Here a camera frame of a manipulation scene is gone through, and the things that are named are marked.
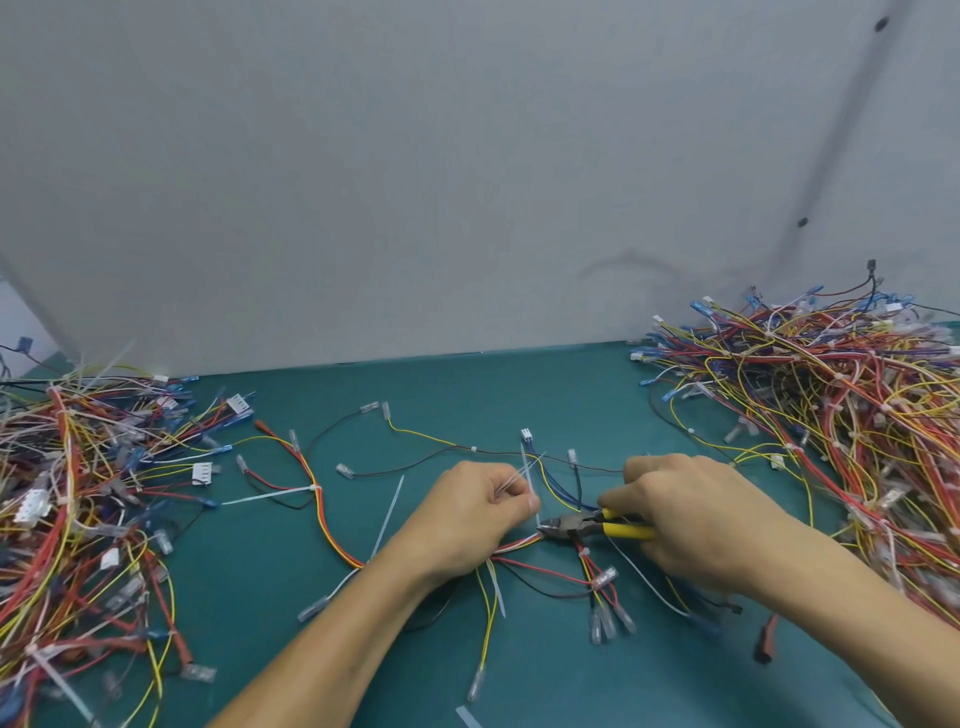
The person's right hand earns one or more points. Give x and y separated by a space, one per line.
712 525

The person's left hand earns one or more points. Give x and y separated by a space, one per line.
457 525

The person's left fingers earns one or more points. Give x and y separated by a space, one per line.
510 510

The person's right fingers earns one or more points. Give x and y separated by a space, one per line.
626 496

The person's left forearm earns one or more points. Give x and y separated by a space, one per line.
330 645

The person's right forearm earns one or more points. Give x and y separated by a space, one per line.
862 622

